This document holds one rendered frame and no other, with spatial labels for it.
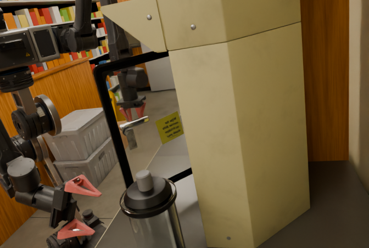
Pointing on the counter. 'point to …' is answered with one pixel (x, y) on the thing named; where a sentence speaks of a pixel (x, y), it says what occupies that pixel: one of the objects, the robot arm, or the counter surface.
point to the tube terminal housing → (240, 97)
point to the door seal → (112, 111)
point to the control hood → (140, 21)
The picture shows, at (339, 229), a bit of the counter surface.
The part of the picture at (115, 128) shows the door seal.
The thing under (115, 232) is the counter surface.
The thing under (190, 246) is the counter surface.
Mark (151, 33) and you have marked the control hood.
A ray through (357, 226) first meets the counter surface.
